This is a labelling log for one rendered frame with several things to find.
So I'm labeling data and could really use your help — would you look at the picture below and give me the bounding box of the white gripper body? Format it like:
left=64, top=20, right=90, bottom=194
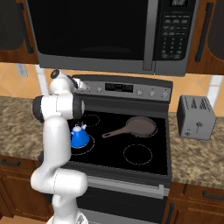
left=76, top=78, right=88, bottom=92

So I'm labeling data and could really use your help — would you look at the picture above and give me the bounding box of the blue kettle with white lid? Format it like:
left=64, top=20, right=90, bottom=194
left=69, top=123, right=91, bottom=149

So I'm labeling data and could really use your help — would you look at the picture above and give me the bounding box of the black and steel stove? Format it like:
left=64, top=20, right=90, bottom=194
left=38, top=73, right=173, bottom=224

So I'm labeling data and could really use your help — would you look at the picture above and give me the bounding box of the black and steel microwave oven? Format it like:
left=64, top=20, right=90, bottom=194
left=25, top=0, right=200, bottom=77

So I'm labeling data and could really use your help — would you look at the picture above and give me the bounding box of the dark brown frying pan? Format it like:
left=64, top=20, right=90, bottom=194
left=101, top=115, right=158, bottom=139

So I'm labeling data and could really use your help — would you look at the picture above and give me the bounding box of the dark glass wooden cupboard door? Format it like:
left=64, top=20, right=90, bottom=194
left=186, top=0, right=224, bottom=75
left=0, top=0, right=39, bottom=65

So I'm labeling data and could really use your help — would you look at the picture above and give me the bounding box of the brown wooden drawer front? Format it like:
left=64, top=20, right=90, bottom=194
left=170, top=181, right=224, bottom=206
left=0, top=154, right=42, bottom=177

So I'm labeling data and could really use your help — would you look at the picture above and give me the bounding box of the grey toaster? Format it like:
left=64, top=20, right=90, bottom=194
left=176, top=94, right=217, bottom=141

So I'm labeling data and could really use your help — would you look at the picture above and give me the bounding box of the brown wooden cupboard door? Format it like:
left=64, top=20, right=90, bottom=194
left=0, top=171, right=54, bottom=221
left=162, top=198, right=224, bottom=224

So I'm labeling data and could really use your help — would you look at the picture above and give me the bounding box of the white wall socket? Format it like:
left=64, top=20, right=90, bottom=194
left=16, top=63, right=29, bottom=78

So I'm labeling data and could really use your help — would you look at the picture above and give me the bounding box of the black cupboard door handle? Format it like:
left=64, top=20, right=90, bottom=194
left=194, top=2, right=214, bottom=63
left=164, top=202, right=176, bottom=224
left=17, top=2, right=35, bottom=55

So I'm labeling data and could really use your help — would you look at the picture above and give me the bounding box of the steel microwave door handle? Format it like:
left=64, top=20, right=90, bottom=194
left=142, top=0, right=160, bottom=72

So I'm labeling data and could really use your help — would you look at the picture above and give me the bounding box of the black drawer handle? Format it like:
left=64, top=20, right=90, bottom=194
left=0, top=158, right=22, bottom=167
left=202, top=190, right=224, bottom=201

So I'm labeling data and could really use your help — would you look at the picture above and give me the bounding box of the steel oven door handle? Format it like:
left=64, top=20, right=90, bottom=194
left=86, top=175, right=166, bottom=200

